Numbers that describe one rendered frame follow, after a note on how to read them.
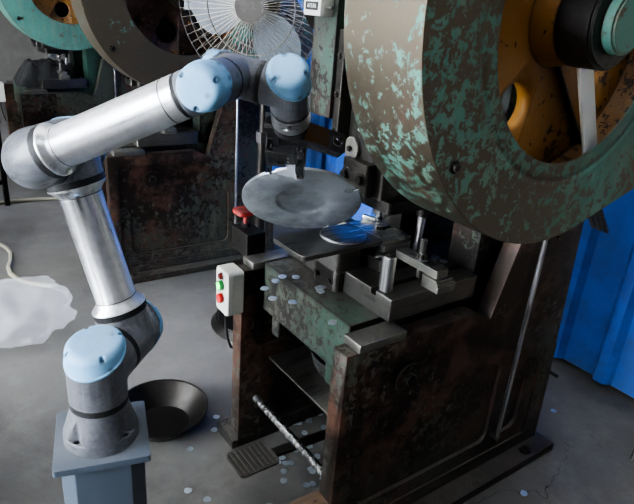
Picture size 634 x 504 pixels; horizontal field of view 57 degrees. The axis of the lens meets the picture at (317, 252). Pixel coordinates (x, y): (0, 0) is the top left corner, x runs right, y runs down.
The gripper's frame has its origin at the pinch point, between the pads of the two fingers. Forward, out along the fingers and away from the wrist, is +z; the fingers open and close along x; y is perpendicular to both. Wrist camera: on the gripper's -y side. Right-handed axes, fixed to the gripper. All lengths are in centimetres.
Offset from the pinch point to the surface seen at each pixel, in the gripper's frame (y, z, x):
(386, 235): -22.0, 24.9, 1.9
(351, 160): -10.9, 10.5, -11.0
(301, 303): -1.6, 30.6, 20.7
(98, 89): 165, 228, -182
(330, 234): -7.4, 21.6, 4.5
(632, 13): -53, -42, -12
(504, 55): -34.6, -33.8, -7.8
